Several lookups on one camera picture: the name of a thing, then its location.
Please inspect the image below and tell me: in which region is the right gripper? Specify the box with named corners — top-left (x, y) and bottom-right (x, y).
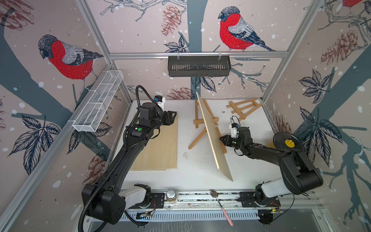
top-left (219, 134), bottom-right (244, 150)

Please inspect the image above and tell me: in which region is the plywood board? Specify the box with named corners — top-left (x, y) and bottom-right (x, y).
top-left (196, 93), bottom-right (233, 182)
top-left (130, 117), bottom-right (178, 171)

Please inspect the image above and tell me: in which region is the wooden easel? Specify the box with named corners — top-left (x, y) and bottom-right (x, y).
top-left (220, 136), bottom-right (227, 154)
top-left (226, 98), bottom-right (263, 121)
top-left (188, 100), bottom-right (219, 150)

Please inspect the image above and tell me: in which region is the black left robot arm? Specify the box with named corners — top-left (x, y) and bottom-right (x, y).
top-left (78, 102), bottom-right (177, 232)

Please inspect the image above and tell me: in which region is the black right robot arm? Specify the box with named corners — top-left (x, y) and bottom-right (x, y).
top-left (220, 126), bottom-right (323, 206)

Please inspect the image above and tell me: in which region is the black disc yellow knob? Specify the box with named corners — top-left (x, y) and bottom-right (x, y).
top-left (273, 132), bottom-right (304, 153)

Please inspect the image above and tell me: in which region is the black hanging basket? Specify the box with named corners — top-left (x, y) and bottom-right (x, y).
top-left (168, 56), bottom-right (231, 77)

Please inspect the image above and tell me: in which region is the small glass jar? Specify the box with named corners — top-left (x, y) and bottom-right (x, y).
top-left (166, 189), bottom-right (177, 204)

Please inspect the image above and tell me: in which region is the small circuit board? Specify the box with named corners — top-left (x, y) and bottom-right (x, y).
top-left (135, 212), bottom-right (152, 220)

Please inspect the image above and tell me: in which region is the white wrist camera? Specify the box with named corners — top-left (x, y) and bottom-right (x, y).
top-left (229, 123), bottom-right (240, 138)
top-left (154, 95), bottom-right (166, 107)

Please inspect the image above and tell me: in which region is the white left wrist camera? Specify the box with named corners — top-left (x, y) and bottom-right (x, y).
top-left (154, 95), bottom-right (166, 107)

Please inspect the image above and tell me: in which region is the spoon with pink handle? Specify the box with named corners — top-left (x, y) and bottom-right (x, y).
top-left (210, 189), bottom-right (234, 227)

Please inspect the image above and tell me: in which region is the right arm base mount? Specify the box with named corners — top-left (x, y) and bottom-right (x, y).
top-left (237, 191), bottom-right (281, 208)

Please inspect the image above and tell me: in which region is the black corrugated cable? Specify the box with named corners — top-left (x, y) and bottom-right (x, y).
top-left (77, 84), bottom-right (163, 232)

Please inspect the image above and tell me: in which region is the white wire mesh basket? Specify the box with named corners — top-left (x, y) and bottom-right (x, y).
top-left (72, 70), bottom-right (123, 132)

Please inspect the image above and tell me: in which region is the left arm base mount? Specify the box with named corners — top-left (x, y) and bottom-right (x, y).
top-left (146, 192), bottom-right (166, 209)

